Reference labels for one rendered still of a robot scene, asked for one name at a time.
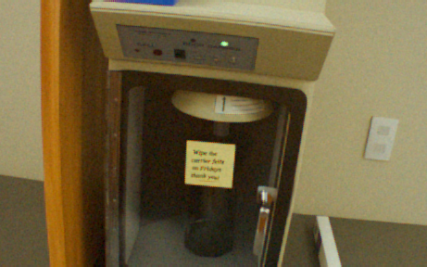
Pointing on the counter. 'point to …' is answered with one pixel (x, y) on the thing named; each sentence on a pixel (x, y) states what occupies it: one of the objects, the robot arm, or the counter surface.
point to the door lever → (261, 222)
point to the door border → (113, 168)
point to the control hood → (200, 19)
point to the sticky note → (209, 163)
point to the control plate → (129, 36)
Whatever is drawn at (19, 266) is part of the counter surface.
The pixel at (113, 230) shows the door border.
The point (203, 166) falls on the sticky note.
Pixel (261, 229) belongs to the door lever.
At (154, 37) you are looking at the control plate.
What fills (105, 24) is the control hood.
